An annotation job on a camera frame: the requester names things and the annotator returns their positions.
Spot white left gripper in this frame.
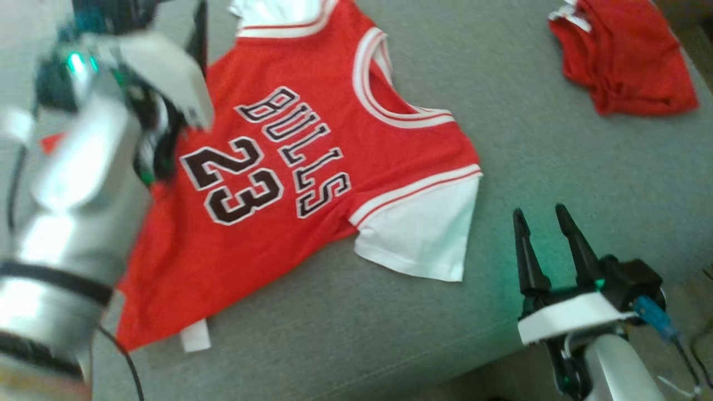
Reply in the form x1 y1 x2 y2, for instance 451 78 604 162
114 0 216 133

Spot teal left camera plug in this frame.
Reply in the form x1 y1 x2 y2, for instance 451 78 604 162
75 10 115 35

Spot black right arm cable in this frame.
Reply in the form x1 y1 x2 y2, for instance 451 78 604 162
671 327 713 393

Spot blue right camera plug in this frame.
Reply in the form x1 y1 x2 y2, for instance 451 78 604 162
634 295 681 344

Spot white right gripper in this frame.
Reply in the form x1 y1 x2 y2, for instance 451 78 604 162
512 203 637 347

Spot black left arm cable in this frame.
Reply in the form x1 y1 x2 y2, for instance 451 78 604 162
96 325 146 401

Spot grey fabric sofa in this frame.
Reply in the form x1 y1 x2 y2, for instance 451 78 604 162
0 0 713 401

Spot red basketball shorts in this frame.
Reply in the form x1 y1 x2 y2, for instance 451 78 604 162
548 0 700 117

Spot red Bulls 23 jersey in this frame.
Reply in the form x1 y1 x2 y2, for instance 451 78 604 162
114 0 484 353

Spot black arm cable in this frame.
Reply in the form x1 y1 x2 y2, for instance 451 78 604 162
96 325 146 401
671 327 713 393

